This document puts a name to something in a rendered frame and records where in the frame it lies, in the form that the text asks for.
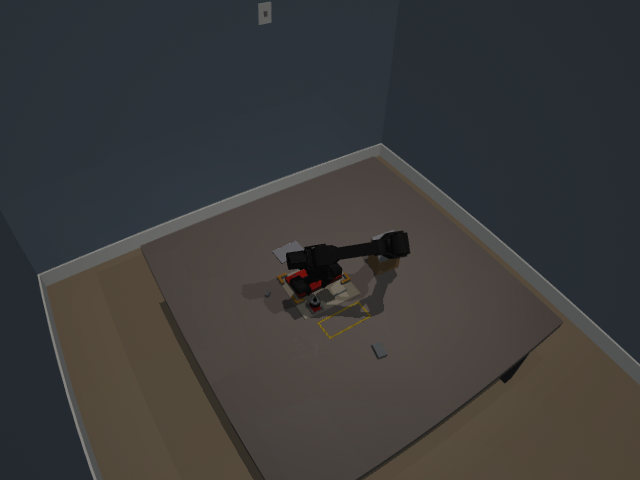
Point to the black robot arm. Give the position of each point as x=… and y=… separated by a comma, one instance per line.
x=322, y=255

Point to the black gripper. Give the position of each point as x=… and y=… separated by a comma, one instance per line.
x=301, y=285

